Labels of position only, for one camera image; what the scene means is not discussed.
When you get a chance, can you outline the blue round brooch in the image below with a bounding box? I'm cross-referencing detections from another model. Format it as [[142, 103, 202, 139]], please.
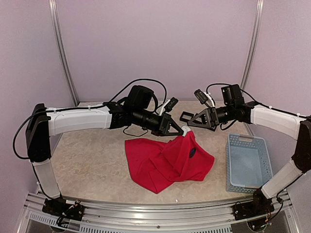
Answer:
[[189, 148, 196, 158]]

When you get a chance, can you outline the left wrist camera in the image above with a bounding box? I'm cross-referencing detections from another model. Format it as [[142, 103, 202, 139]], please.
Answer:
[[126, 85, 154, 109]]

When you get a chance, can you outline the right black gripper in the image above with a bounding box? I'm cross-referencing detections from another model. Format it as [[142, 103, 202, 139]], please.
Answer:
[[188, 104, 235, 128]]

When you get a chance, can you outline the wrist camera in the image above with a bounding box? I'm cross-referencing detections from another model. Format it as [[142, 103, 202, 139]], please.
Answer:
[[126, 85, 154, 109], [221, 84, 245, 107]]

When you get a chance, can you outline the aluminium front rail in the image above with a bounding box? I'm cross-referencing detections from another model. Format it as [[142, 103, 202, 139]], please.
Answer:
[[23, 191, 299, 233]]

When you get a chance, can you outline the left aluminium corner post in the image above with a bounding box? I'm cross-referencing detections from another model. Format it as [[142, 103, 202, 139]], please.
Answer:
[[48, 0, 80, 106]]

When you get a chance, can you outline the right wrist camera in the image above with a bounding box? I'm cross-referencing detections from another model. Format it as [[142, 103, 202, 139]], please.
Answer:
[[221, 84, 245, 107]]

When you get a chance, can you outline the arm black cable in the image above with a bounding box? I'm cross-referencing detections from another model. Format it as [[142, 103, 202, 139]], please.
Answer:
[[206, 83, 309, 133], [12, 77, 168, 160]]

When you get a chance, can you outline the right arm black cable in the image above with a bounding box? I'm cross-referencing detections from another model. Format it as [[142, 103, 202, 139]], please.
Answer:
[[206, 83, 309, 133]]

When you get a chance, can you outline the red t-shirt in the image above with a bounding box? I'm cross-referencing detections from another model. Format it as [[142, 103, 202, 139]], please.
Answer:
[[124, 131, 215, 194]]

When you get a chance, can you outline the aluminium corner post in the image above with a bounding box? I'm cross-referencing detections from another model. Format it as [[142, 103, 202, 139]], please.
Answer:
[[241, 0, 264, 89], [48, 0, 80, 106]]

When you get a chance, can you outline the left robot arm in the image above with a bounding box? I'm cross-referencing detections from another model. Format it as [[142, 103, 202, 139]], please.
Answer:
[[25, 102, 187, 216]]

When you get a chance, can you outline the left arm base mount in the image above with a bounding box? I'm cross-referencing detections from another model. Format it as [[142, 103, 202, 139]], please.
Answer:
[[42, 198, 85, 221]]

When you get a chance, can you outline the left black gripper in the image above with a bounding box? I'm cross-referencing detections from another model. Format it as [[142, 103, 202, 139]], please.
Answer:
[[133, 108, 185, 137]]

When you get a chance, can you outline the right aluminium corner post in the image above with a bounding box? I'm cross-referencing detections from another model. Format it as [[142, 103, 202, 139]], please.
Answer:
[[241, 0, 264, 89]]

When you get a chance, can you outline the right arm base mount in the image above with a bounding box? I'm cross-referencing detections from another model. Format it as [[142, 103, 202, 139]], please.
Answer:
[[232, 201, 275, 220]]

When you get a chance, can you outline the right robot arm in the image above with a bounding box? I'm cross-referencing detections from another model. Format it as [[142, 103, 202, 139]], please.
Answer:
[[188, 101, 311, 216]]

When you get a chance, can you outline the blue plastic basket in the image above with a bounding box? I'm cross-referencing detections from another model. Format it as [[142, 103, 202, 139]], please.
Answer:
[[226, 133, 273, 194]]

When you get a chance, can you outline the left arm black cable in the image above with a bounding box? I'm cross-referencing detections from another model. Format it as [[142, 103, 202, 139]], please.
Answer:
[[12, 77, 168, 160]]

